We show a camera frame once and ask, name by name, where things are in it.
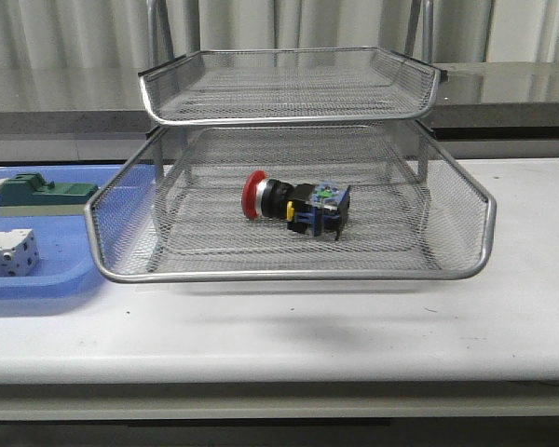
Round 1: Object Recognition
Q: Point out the green and cream switch block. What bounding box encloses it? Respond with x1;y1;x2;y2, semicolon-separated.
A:
0;172;99;217

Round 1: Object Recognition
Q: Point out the grey metal rack frame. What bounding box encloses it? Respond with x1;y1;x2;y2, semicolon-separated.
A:
143;0;449;278

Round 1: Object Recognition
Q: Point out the red emergency stop button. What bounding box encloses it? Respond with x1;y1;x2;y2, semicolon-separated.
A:
241;170;351;239

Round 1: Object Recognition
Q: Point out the blue plastic tray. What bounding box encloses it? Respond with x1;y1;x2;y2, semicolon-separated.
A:
0;164;119;300

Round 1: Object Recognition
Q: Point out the silver mesh bottom tray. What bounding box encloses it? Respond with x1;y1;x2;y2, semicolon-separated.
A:
154;159;431;265

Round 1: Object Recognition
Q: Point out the silver mesh tray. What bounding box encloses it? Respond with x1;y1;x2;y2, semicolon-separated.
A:
139;47;442;127
85;121;497;283
154;159;431;265

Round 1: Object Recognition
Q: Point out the white curtain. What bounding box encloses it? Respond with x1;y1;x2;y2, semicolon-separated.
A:
0;1;559;69

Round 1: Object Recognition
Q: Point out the silver mesh top tray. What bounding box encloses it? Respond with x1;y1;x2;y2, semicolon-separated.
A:
139;47;442;127

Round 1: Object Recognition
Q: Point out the grey stone window ledge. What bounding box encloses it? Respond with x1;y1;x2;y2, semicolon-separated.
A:
0;62;559;140

